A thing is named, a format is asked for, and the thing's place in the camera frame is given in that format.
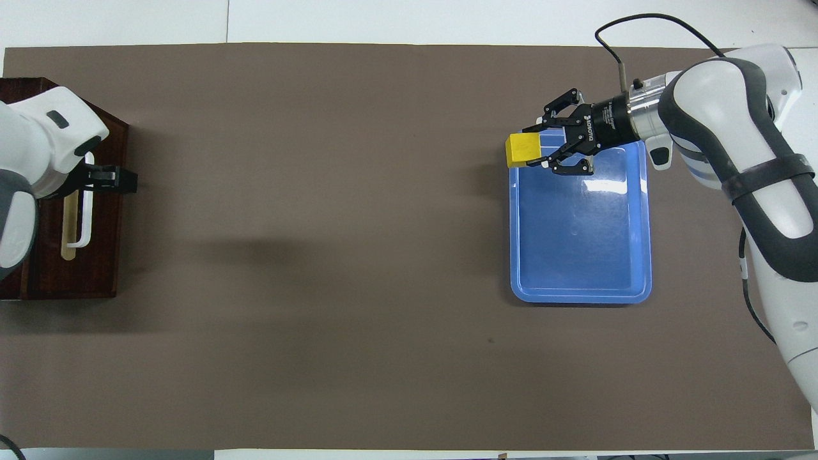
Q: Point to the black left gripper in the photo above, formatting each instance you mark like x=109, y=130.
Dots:
x=75, y=182

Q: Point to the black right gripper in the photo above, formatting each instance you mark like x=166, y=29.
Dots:
x=610, y=124

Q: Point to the yellow cube block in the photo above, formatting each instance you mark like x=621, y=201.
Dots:
x=521, y=148

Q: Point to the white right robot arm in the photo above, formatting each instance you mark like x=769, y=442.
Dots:
x=716, y=128

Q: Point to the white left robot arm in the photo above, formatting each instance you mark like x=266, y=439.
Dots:
x=25, y=140

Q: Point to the blue plastic tray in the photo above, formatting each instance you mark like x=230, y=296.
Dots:
x=575, y=243

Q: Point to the dark brown wooden cabinet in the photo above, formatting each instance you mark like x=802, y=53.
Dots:
x=9, y=291

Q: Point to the brown paper table mat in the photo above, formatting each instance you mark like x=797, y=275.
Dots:
x=319, y=191

